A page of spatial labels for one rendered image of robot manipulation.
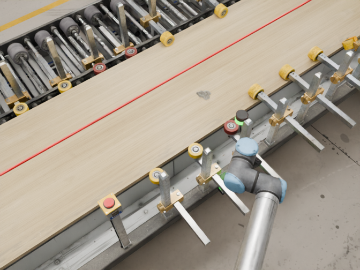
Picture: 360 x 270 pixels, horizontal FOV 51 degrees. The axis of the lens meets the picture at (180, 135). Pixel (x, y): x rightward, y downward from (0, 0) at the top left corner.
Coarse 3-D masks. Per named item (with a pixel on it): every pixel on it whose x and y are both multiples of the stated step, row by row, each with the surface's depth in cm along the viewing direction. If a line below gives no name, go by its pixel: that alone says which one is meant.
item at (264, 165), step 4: (232, 136) 208; (236, 136) 207; (236, 140) 207; (260, 164) 198; (264, 164) 197; (264, 168) 197; (268, 168) 196; (268, 172) 195; (272, 172) 195; (276, 176) 194
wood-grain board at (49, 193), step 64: (256, 0) 266; (320, 0) 265; (128, 64) 232; (192, 64) 232; (256, 64) 231; (0, 128) 207; (64, 128) 206; (128, 128) 206; (192, 128) 206; (0, 192) 186; (64, 192) 185; (0, 256) 168
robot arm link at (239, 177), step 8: (232, 160) 148; (240, 160) 146; (248, 160) 147; (232, 168) 145; (240, 168) 144; (248, 168) 146; (224, 176) 147; (232, 176) 143; (240, 176) 143; (248, 176) 143; (224, 184) 146; (232, 184) 143; (240, 184) 141; (248, 184) 142; (240, 192) 145
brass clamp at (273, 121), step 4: (284, 112) 202; (288, 112) 202; (292, 112) 204; (272, 116) 202; (284, 116) 201; (268, 120) 203; (272, 120) 200; (276, 120) 200; (280, 120) 200; (272, 124) 202; (276, 124) 201
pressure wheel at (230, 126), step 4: (232, 120) 208; (224, 124) 206; (228, 124) 206; (232, 124) 206; (236, 124) 206; (224, 128) 205; (228, 128) 205; (232, 128) 205; (236, 128) 205; (228, 132) 205; (232, 132) 204; (236, 132) 207; (228, 136) 214
